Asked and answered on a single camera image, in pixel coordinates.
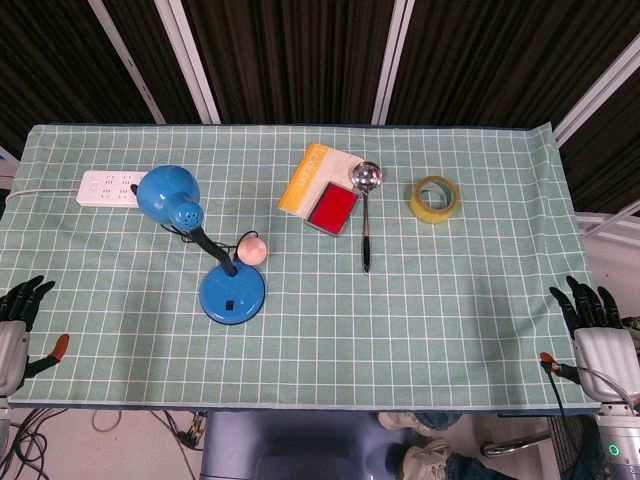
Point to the clear hand tube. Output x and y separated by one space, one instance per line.
607 376

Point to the white frame post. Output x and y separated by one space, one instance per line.
187 60
595 95
127 62
392 60

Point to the green checked tablecloth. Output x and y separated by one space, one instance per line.
450 310

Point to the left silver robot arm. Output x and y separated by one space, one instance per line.
3 425

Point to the red ink pad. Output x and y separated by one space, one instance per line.
332 207

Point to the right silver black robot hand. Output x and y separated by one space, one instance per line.
602 350

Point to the yellow white book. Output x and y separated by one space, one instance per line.
305 175

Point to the dark brown curtain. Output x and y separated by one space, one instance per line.
300 60

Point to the blue gooseneck desk lamp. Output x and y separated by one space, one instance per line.
232 295

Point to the peach coloured ball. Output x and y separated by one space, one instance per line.
252 251

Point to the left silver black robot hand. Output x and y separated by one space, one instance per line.
14 345

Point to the yellow tape roll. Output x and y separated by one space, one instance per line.
434 216

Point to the white shoe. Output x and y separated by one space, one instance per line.
400 421
425 460

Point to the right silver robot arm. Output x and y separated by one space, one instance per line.
620 440

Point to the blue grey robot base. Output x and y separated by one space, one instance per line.
280 442

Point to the white power strip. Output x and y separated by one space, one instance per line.
105 188

